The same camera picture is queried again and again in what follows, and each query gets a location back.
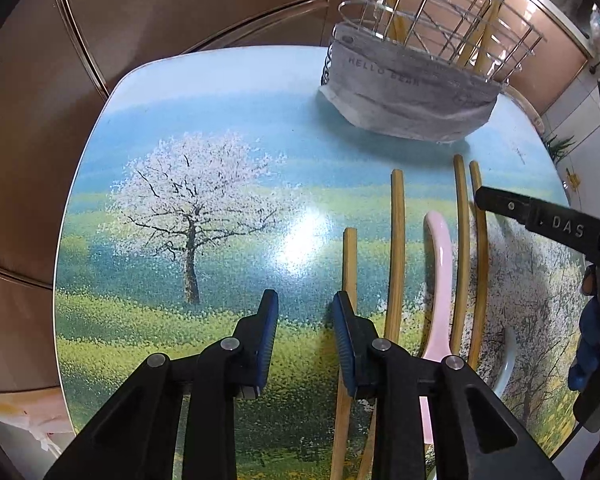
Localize short-looking bamboo chopstick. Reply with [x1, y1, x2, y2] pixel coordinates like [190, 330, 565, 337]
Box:
[329, 228, 358, 480]

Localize bamboo chopstick pair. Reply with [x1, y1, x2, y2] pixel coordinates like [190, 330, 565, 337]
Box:
[468, 160, 489, 370]

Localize pink ceramic spoon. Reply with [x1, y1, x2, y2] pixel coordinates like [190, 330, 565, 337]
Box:
[417, 210, 454, 447]

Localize light blue ceramic spoon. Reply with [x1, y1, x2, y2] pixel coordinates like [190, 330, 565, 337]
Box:
[493, 327, 518, 399]

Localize long bamboo chopstick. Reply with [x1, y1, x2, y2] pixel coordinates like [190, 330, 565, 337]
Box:
[356, 169, 405, 480]

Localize blue white gloved hand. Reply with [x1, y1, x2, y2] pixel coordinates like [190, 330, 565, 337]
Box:
[568, 264, 600, 432]

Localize paper scrap on floor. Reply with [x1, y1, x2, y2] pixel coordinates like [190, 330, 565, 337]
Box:
[0, 387, 73, 458]

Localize green potted plant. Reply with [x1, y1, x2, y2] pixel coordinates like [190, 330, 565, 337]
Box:
[542, 134, 576, 164]

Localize grey wrap on holder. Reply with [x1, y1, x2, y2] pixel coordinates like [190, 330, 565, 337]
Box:
[321, 23, 501, 143]

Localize landscape print table mat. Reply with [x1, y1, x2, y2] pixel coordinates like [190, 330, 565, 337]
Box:
[55, 47, 567, 479]

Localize wire utensil holder basket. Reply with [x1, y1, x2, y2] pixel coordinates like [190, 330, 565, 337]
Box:
[337, 0, 545, 84]

